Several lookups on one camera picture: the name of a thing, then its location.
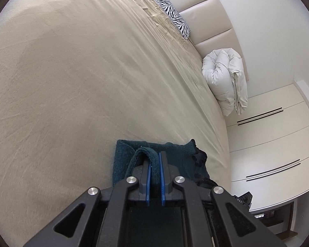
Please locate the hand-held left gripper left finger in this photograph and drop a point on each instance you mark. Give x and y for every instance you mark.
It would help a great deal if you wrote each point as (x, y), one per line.
(147, 185)

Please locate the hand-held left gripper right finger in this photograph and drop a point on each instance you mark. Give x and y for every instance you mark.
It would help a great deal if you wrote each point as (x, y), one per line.
(162, 185)

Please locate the dark teal knit sweater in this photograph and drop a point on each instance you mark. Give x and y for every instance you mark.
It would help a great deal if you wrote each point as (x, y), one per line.
(123, 157)

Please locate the white wardrobe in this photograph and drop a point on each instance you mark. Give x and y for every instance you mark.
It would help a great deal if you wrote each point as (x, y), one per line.
(273, 141)

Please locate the dark recessed shelf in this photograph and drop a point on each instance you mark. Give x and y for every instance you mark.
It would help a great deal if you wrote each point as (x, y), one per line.
(278, 216)

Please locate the folded white duvet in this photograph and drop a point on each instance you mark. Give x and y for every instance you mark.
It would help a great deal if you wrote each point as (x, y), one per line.
(221, 77)

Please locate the bed with beige sheet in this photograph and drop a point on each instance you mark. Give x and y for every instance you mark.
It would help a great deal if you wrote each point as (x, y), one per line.
(67, 82)

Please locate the zebra print pillow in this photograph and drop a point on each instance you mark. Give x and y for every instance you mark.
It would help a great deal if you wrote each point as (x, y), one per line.
(170, 12)

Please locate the cream padded headboard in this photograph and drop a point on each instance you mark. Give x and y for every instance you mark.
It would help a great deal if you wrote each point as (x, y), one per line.
(208, 12)

